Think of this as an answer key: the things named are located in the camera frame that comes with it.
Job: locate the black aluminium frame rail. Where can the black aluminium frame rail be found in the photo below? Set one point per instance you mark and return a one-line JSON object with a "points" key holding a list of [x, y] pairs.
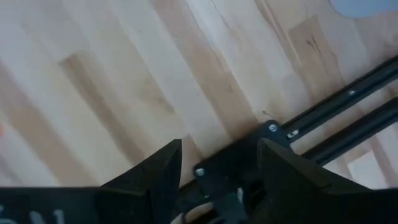
{"points": [[357, 132], [342, 96]]}

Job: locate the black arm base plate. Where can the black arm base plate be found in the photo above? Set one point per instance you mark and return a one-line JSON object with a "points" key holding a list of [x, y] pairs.
{"points": [[230, 161]]}

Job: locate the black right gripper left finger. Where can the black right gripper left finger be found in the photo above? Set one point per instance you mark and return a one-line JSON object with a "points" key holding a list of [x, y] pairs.
{"points": [[149, 199]]}

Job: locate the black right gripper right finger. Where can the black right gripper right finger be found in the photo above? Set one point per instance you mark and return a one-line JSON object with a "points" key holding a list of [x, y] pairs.
{"points": [[298, 199]]}

